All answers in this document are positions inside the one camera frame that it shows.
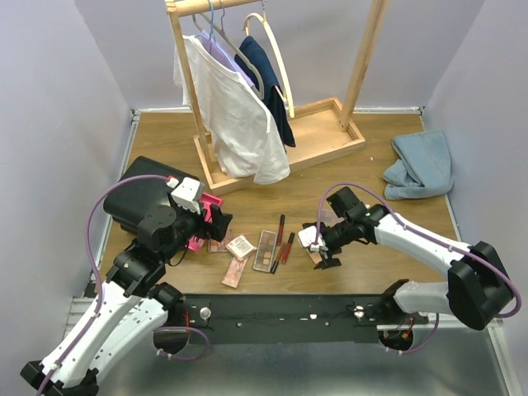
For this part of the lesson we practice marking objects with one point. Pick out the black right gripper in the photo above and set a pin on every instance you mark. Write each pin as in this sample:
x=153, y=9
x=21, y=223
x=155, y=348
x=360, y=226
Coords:
x=327, y=262

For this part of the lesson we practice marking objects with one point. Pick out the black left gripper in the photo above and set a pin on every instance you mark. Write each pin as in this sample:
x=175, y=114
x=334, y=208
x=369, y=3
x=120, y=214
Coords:
x=209, y=220

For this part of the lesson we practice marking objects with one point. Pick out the rose gold square compact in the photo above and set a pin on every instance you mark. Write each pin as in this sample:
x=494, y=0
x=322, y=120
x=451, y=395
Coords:
x=318, y=259

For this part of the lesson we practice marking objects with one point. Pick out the pink drawer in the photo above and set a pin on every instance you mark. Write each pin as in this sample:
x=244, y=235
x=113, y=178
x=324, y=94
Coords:
x=207, y=200

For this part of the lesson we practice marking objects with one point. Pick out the long eyeshadow palette purple tones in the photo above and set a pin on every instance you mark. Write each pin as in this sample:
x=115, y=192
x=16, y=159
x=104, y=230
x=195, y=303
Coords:
x=328, y=217

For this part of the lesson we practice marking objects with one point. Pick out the black organizer box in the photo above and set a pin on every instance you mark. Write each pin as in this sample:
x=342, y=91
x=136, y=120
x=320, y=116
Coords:
x=128, y=204

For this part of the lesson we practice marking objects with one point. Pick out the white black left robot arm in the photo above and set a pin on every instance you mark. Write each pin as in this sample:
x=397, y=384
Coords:
x=131, y=301

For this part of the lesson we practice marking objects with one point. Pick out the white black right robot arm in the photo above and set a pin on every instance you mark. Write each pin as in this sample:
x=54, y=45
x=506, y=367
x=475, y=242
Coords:
x=476, y=288

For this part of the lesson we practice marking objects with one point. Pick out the pink palette behind compact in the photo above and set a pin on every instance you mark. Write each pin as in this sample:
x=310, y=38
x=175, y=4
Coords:
x=220, y=246

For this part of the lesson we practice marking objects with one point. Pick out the small square blush compact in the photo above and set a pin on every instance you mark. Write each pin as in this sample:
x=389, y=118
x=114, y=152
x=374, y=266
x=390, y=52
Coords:
x=240, y=247

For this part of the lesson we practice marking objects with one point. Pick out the brown eyeshadow palette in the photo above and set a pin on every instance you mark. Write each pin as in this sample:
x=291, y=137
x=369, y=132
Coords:
x=265, y=251

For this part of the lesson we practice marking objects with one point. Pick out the pink palette lower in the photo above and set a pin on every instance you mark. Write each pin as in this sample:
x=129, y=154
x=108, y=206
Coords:
x=234, y=272

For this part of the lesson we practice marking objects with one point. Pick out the white t-shirt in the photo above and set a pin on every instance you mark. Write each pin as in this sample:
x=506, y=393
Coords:
x=245, y=139

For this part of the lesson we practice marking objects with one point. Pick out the wooden clothes rack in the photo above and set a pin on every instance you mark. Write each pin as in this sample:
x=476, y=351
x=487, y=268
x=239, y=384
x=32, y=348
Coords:
x=324, y=130

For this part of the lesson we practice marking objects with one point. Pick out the light blue towel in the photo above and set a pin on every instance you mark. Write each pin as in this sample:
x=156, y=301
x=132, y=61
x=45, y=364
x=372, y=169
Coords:
x=423, y=167

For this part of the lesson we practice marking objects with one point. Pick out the lavender shirt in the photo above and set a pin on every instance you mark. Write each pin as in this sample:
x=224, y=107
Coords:
x=221, y=56

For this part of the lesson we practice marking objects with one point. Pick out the navy blue garment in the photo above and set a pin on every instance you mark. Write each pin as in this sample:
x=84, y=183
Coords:
x=258, y=58

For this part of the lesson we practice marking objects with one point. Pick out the blue hanger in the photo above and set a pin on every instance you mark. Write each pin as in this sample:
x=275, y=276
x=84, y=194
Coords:
x=213, y=27

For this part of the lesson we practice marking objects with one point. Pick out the grey hanger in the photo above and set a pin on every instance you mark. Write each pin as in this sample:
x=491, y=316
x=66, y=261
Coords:
x=252, y=71

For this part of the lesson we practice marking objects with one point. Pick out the cream wooden hanger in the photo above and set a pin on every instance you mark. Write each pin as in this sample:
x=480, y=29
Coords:
x=286, y=94

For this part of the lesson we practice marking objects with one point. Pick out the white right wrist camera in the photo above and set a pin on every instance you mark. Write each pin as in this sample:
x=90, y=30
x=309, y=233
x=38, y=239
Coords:
x=311, y=239

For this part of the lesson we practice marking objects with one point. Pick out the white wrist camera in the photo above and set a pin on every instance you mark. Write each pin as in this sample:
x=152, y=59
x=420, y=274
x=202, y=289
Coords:
x=311, y=239
x=186, y=193

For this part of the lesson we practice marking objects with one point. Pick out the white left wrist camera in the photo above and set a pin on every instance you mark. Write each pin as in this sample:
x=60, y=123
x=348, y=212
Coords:
x=186, y=193

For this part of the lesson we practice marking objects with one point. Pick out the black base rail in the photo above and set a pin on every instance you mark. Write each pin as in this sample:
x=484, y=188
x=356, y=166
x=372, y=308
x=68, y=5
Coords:
x=274, y=319

